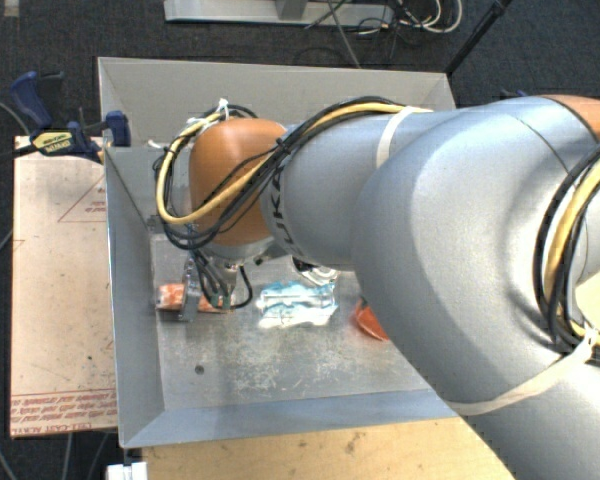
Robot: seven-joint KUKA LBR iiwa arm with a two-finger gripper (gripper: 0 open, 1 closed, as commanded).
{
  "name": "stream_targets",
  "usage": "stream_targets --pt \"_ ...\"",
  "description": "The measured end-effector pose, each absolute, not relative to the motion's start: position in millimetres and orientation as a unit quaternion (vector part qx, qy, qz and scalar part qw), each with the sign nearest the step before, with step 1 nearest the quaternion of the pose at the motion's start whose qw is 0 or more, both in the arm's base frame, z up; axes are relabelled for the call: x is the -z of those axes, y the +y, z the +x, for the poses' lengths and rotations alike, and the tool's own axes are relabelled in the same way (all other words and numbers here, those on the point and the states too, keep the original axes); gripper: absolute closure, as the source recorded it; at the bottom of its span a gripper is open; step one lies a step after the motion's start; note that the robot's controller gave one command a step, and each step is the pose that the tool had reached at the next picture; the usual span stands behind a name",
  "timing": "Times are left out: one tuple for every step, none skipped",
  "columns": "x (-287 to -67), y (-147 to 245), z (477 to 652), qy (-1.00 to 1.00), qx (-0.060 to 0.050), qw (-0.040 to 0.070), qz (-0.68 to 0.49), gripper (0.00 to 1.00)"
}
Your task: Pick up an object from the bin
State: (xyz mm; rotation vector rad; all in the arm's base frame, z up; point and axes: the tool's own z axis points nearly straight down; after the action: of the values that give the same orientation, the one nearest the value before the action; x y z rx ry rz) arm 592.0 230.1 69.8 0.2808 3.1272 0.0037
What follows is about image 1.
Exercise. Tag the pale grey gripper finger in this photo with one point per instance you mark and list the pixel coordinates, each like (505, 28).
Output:
(190, 298)

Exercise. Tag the orange packet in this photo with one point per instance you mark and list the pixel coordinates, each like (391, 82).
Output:
(170, 296)

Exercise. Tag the brown cardboard board red print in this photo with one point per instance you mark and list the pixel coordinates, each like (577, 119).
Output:
(60, 288)

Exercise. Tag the black cylinder on white bracket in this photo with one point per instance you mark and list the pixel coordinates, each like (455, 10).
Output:
(319, 273)

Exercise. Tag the grey metal bin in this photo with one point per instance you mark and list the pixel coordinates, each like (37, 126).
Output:
(280, 368)

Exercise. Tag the orange round object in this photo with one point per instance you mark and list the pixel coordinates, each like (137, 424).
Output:
(370, 322)

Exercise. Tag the clear packet with blue print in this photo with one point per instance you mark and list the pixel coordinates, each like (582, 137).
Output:
(295, 305)

